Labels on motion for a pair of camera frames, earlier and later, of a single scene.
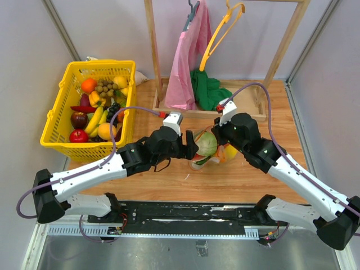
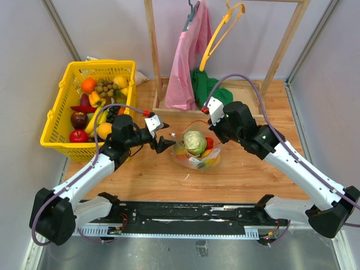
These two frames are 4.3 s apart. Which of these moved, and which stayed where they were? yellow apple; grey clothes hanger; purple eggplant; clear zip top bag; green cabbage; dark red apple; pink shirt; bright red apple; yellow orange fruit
Moved: yellow apple; green cabbage; clear zip top bag
Stayed: yellow orange fruit; dark red apple; purple eggplant; pink shirt; bright red apple; grey clothes hanger
